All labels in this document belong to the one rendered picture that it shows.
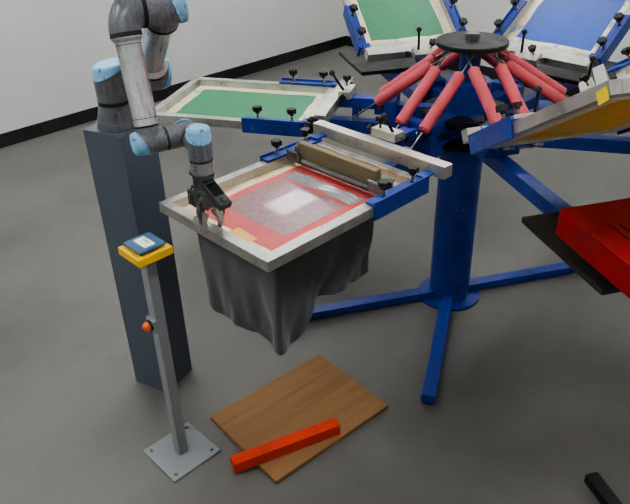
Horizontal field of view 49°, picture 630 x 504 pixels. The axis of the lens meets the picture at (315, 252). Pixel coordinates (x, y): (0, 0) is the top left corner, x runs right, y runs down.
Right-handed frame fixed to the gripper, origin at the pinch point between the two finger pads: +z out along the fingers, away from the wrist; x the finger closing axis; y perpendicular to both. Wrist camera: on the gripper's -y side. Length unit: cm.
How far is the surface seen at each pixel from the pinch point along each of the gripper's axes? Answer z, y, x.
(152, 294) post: 20.2, 10.0, 20.5
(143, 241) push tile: 1.1, 12.5, 19.1
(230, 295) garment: 32.7, 5.2, -7.7
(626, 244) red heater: -12, -109, -60
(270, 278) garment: 13.8, -19.2, -7.1
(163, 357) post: 48, 10, 21
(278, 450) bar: 92, -20, -5
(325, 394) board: 96, -8, -42
